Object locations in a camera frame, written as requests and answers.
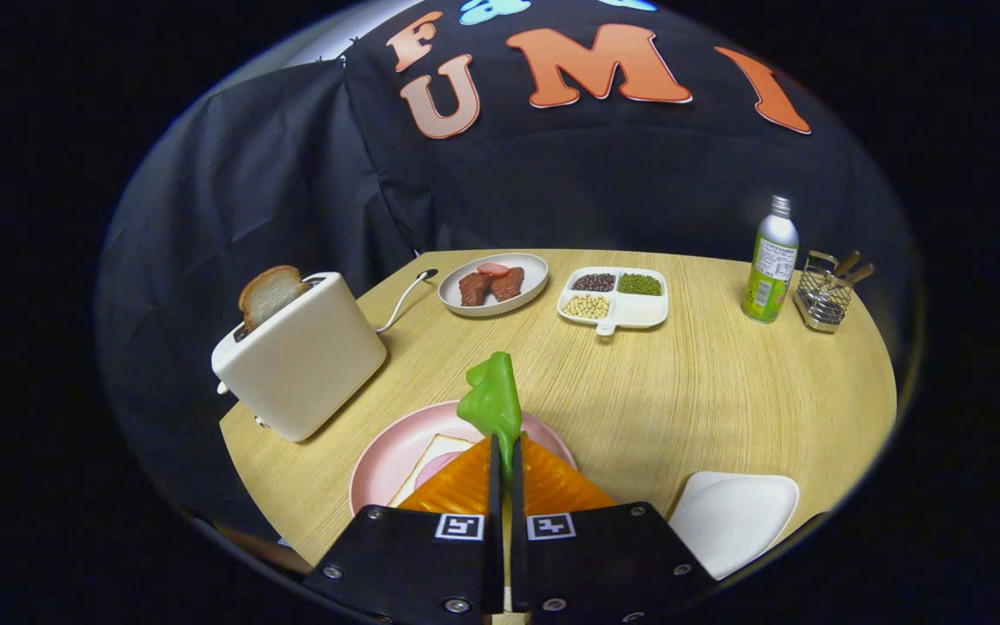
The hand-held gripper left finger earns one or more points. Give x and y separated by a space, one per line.
417 569

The heap of pale soybeans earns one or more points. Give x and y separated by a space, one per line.
591 305

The white toaster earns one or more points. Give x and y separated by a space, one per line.
305 365

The pink round plate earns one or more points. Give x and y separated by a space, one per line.
383 456

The pink ham slice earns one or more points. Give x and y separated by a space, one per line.
435 469

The white divided dish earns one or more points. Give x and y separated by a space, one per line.
639 311

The white bread slice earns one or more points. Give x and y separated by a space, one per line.
435 444

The black backdrop cloth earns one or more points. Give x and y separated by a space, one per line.
292 174

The pink sausage slice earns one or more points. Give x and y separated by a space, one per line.
493 268

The heap of green beans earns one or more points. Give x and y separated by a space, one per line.
641 284

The green label metal bottle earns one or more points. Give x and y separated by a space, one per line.
769 269

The heap of dark red beans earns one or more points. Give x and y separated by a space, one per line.
594 282

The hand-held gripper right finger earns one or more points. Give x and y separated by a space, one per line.
595 564

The green lettuce leaf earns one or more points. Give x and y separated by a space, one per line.
493 404

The brown meat piece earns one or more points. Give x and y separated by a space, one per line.
474 289
509 285

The white square plate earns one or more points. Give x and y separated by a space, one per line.
730 521

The toasted bread slice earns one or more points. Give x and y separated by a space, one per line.
270 295

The white round plate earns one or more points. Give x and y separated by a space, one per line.
535 273

